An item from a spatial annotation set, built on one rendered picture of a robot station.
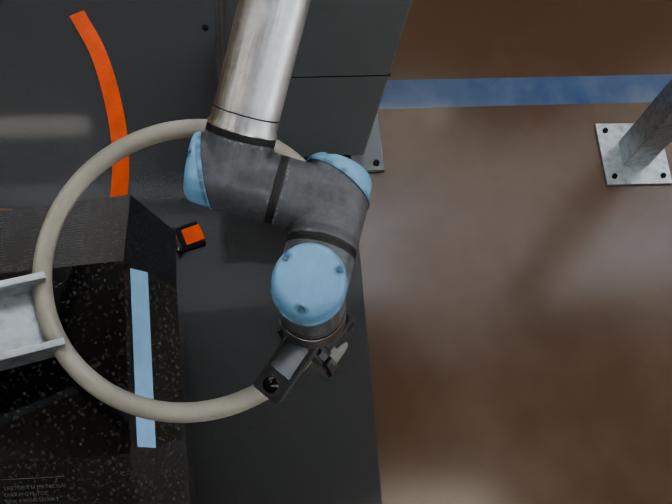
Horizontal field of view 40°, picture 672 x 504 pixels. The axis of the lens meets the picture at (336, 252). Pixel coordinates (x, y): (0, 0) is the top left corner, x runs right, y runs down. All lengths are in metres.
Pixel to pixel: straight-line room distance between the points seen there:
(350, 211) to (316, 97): 1.18
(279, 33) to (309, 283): 0.30
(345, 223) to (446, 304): 1.38
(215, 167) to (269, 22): 0.19
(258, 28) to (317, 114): 1.27
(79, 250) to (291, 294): 0.66
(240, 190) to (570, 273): 1.61
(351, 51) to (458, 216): 0.67
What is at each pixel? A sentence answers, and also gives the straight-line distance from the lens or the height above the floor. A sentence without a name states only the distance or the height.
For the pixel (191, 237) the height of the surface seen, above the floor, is 0.03.
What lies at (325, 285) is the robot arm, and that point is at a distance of 1.09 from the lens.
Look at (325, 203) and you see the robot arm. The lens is 1.14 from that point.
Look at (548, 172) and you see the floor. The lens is 2.73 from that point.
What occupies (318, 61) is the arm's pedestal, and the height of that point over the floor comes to 0.49.
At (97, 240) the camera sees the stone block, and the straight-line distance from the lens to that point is 1.71.
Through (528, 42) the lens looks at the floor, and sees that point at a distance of 2.94.
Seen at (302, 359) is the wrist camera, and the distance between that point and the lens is 1.28.
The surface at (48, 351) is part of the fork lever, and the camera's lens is 1.43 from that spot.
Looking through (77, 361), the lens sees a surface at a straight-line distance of 1.43.
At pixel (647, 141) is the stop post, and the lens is 2.70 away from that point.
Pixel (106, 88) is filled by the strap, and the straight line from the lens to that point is 2.68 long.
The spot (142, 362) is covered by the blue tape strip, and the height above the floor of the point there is 0.78.
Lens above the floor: 2.30
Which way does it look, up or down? 68 degrees down
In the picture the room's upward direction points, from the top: 18 degrees clockwise
